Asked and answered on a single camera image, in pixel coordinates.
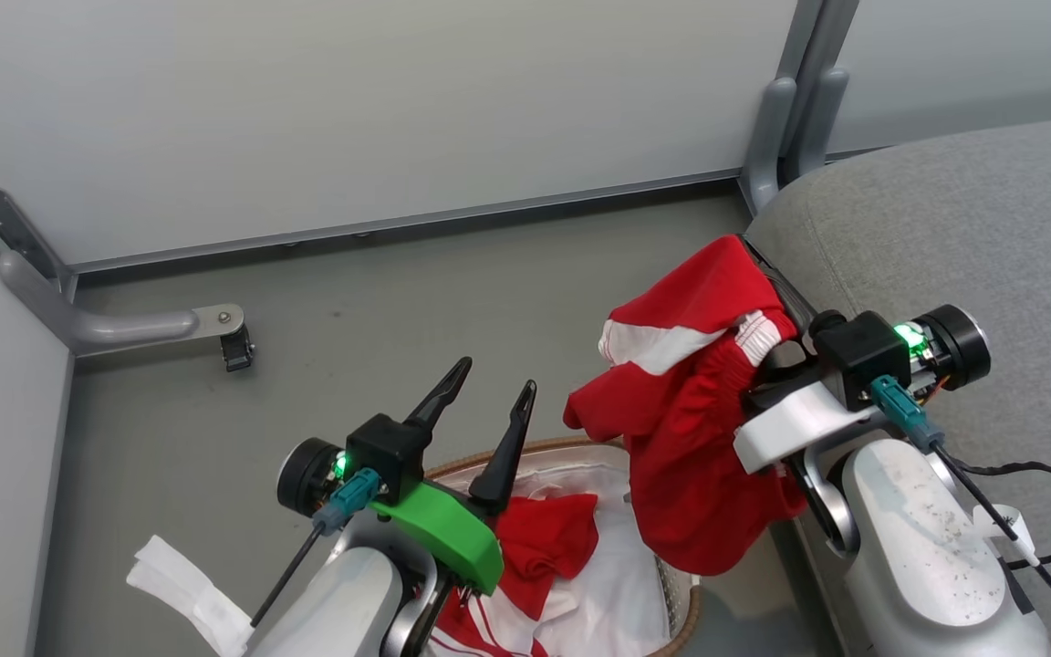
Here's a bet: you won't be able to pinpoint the woven wicker laundry basket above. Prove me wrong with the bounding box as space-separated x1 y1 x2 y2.
423 436 703 657

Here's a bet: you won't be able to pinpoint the red shorts with white trim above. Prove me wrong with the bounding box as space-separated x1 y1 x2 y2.
563 235 809 578

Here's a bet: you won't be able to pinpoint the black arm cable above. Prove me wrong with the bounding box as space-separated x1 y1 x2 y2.
250 467 382 629
870 375 1051 657

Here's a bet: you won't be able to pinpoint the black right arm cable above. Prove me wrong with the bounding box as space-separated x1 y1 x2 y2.
870 375 1051 657

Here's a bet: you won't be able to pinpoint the red garment with white stripes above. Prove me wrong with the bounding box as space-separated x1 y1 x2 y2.
432 589 549 657

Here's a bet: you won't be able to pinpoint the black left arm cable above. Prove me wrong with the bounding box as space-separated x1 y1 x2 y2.
250 467 382 629

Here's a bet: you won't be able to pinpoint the grey fabric sofa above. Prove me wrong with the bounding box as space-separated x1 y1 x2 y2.
744 111 1051 657

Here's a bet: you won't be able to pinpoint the white cable clip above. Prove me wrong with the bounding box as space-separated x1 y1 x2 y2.
972 504 1039 568

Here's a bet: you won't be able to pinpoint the grey partition foot with caster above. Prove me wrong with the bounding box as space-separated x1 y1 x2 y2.
0 249 256 373

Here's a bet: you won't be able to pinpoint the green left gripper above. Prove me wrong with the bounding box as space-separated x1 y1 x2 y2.
369 357 538 597

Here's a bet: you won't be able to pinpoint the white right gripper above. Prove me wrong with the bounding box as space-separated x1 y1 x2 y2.
733 339 884 476

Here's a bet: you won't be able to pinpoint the red white clothes in basket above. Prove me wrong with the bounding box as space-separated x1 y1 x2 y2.
430 447 672 657

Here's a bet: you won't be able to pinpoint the white strap tag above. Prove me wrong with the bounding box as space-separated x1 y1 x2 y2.
126 535 255 656

